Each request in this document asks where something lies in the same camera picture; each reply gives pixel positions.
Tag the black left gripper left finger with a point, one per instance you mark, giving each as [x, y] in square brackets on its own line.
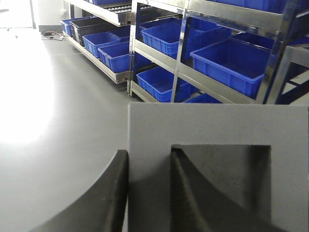
[101, 208]

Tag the blue shelf bin large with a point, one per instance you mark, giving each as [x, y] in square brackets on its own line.
[234, 63]

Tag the blue far rack bin back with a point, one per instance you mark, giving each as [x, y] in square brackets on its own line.
[67, 27]

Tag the black plastic bin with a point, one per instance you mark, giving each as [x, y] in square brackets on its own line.
[89, 26]

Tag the blue rack bin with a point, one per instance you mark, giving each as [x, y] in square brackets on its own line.
[93, 42]
[67, 27]
[116, 57]

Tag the steel shelving rack far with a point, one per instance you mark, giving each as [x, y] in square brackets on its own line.
[118, 13]

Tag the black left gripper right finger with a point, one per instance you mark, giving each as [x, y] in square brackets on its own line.
[196, 205]

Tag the steel shelving rack near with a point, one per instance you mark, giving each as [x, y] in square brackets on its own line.
[271, 24]

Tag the blue far rack bin front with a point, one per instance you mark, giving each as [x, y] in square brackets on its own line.
[116, 57]

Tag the blue shelf bin middle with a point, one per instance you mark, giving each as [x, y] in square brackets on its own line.
[165, 37]

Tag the steel shelving rack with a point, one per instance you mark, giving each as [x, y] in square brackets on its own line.
[118, 13]
[271, 24]

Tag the gray hollow square base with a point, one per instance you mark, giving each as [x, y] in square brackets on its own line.
[153, 128]

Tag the blue shelf bin lower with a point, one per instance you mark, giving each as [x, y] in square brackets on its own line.
[159, 82]

